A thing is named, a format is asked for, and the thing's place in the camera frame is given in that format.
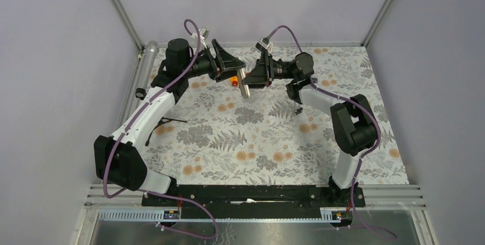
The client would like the orange toy car chassis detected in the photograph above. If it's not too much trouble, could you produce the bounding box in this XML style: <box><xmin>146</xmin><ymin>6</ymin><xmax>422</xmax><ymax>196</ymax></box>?
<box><xmin>229</xmin><ymin>76</ymin><xmax>239</xmax><ymax>87</ymax></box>

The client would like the silver microphone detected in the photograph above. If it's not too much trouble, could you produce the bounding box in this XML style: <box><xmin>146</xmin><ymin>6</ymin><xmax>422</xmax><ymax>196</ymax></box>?
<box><xmin>135</xmin><ymin>41</ymin><xmax>160</xmax><ymax>100</ymax></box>

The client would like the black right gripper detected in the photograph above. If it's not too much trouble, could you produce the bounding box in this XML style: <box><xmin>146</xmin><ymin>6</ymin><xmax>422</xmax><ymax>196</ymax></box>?
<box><xmin>239</xmin><ymin>51</ymin><xmax>296</xmax><ymax>90</ymax></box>

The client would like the black mini tripod stand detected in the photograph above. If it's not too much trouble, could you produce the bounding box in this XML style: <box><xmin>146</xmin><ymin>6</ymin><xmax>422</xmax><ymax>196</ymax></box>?
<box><xmin>145</xmin><ymin>117</ymin><xmax>187</xmax><ymax>147</ymax></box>

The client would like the grey remote control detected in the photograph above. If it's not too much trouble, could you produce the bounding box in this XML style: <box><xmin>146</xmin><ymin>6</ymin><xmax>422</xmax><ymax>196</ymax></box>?
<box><xmin>236</xmin><ymin>68</ymin><xmax>251</xmax><ymax>99</ymax></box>

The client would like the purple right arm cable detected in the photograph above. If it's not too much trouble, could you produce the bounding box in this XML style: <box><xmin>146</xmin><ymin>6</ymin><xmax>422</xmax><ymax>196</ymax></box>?
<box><xmin>267</xmin><ymin>25</ymin><xmax>399</xmax><ymax>242</ymax></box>

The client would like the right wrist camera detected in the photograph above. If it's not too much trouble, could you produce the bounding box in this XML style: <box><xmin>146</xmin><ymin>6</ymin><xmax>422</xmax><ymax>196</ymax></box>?
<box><xmin>255</xmin><ymin>37</ymin><xmax>273</xmax><ymax>55</ymax></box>

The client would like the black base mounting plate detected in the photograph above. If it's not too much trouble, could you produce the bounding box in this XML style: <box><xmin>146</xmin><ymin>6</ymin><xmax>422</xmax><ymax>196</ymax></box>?
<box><xmin>142</xmin><ymin>184</ymin><xmax>366</xmax><ymax>219</ymax></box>

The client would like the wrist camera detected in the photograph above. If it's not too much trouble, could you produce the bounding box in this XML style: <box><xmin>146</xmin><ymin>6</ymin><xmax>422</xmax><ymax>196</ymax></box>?
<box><xmin>255</xmin><ymin>37</ymin><xmax>273</xmax><ymax>55</ymax></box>
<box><xmin>192</xmin><ymin>27</ymin><xmax>209</xmax><ymax>49</ymax></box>

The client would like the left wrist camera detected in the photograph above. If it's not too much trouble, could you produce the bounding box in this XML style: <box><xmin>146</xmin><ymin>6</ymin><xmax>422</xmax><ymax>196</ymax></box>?
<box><xmin>192</xmin><ymin>27</ymin><xmax>209</xmax><ymax>49</ymax></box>

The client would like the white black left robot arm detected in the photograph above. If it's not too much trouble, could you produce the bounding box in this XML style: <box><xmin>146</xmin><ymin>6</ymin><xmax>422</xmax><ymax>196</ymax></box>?
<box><xmin>94</xmin><ymin>38</ymin><xmax>246</xmax><ymax>206</ymax></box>

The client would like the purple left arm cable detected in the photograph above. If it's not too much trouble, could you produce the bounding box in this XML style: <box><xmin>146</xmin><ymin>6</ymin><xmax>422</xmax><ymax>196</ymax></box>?
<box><xmin>102</xmin><ymin>18</ymin><xmax>220</xmax><ymax>239</ymax></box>

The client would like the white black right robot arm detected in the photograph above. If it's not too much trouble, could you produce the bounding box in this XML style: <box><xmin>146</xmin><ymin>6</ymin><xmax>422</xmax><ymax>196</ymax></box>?
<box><xmin>241</xmin><ymin>52</ymin><xmax>381</xmax><ymax>206</ymax></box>

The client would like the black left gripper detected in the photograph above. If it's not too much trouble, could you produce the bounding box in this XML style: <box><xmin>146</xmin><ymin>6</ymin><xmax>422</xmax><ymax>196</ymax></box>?
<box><xmin>183</xmin><ymin>40</ymin><xmax>246</xmax><ymax>82</ymax></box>

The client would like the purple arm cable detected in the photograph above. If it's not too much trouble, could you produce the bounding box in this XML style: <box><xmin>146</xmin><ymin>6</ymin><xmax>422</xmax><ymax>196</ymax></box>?
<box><xmin>267</xmin><ymin>25</ymin><xmax>399</xmax><ymax>242</ymax></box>
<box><xmin>102</xmin><ymin>18</ymin><xmax>220</xmax><ymax>239</ymax></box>

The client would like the white slotted cable duct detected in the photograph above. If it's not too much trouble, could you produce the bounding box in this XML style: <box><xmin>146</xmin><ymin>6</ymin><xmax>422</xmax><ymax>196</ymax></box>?
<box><xmin>97</xmin><ymin>208</ymin><xmax>353</xmax><ymax>224</ymax></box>

